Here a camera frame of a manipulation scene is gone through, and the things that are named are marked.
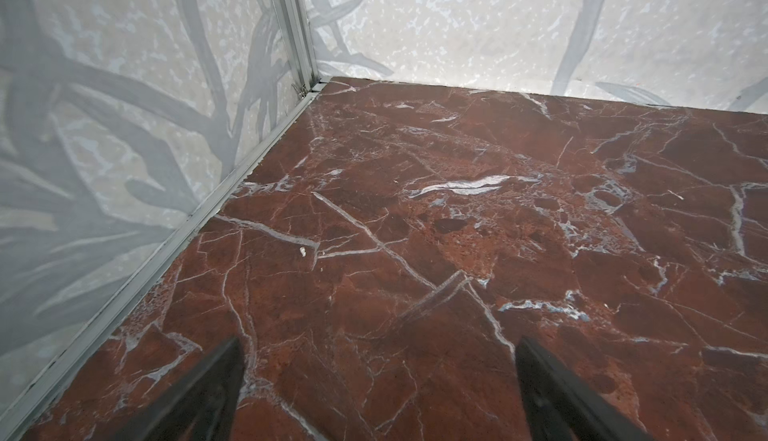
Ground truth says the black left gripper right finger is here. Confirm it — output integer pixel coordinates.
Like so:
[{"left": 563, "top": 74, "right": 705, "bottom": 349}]
[{"left": 515, "top": 336, "right": 651, "bottom": 440}]

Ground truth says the aluminium frame corner post left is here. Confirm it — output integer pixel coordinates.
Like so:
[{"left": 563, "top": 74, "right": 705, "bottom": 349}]
[{"left": 273, "top": 0, "right": 320, "bottom": 96}]

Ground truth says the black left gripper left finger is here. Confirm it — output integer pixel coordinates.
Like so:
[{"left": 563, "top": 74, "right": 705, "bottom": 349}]
[{"left": 113, "top": 337, "right": 245, "bottom": 440}]

